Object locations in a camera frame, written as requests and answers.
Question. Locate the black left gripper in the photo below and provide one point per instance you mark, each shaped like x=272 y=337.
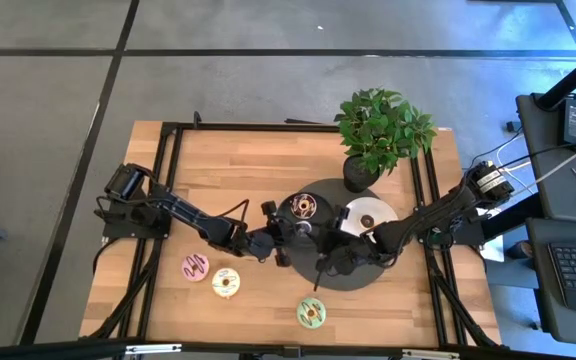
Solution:
x=275 y=237

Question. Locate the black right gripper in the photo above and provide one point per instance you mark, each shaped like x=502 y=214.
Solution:
x=343 y=252

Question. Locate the blue donut with sprinkles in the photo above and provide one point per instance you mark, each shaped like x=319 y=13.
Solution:
x=300 y=224

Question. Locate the dark brown iced donut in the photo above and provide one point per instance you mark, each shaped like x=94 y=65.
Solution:
x=295 y=200

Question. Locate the yellow donut with blue drizzle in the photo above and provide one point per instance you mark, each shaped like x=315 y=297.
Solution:
x=218 y=285

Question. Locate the pink donut with chocolate drizzle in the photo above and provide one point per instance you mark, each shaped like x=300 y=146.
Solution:
x=186 y=267

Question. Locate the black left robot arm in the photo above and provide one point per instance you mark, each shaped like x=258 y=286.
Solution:
x=193 y=217

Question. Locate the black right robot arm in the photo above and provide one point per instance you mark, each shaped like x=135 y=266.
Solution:
x=433 y=212

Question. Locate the black plate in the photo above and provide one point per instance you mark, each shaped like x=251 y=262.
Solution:
x=319 y=202

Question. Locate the dark grey round mat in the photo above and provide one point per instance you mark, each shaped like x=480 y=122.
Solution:
x=338 y=282

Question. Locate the white plate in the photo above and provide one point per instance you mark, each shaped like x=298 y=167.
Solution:
x=380 y=210

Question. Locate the mint green iced donut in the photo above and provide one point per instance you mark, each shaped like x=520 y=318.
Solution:
x=304 y=320

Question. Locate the green plant in black pot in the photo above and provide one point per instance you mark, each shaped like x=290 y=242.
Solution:
x=380 y=130

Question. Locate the black rig pole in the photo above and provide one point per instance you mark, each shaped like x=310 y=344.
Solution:
x=573 y=77
x=513 y=217

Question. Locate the grey desk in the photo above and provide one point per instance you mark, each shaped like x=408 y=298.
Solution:
x=548 y=165
x=543 y=300

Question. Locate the black overhead rig beam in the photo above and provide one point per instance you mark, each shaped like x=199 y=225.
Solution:
x=43 y=350

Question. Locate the black table frame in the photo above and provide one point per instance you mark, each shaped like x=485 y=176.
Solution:
x=268 y=126

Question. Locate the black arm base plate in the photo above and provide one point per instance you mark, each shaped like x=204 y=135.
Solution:
x=118 y=227

